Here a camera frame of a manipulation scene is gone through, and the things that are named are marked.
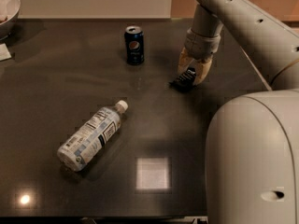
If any white bowl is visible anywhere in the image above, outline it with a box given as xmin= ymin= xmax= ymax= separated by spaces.
xmin=0 ymin=0 xmax=21 ymax=40

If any black rxbar chocolate bar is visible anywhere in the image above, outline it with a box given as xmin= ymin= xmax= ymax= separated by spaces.
xmin=170 ymin=68 xmax=196 ymax=92

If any clear plastic water bottle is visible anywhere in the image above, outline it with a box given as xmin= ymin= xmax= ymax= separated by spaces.
xmin=57 ymin=100 xmax=128 ymax=172

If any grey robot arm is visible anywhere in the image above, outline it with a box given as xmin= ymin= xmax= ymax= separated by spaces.
xmin=178 ymin=0 xmax=299 ymax=224

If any blue pepsi can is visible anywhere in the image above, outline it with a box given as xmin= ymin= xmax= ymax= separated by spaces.
xmin=124 ymin=25 xmax=144 ymax=65

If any white paper napkin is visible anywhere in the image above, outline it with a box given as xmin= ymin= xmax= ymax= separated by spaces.
xmin=0 ymin=44 xmax=11 ymax=61

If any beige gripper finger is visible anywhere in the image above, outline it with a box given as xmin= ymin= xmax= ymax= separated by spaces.
xmin=178 ymin=48 xmax=197 ymax=75
xmin=193 ymin=56 xmax=213 ymax=86

